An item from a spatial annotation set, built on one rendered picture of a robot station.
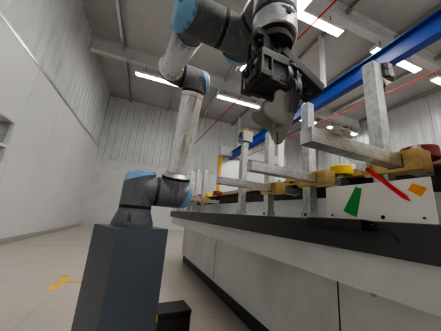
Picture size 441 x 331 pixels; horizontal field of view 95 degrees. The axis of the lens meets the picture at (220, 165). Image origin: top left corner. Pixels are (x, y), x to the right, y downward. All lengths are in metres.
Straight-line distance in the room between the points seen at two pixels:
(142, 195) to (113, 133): 7.96
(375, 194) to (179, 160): 0.80
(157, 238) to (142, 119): 8.23
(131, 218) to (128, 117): 8.23
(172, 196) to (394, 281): 0.86
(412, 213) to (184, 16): 0.67
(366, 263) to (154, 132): 8.59
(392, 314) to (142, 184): 1.04
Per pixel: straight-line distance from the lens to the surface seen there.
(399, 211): 0.64
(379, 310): 0.97
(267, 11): 0.48
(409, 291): 0.68
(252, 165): 0.62
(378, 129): 0.71
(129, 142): 8.76
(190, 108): 1.07
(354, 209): 0.70
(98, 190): 8.52
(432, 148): 0.75
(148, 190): 1.04
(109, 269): 0.97
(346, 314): 1.05
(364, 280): 0.73
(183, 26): 0.57
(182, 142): 1.05
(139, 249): 1.01
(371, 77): 0.79
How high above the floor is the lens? 0.68
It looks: 14 degrees up
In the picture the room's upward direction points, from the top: 5 degrees clockwise
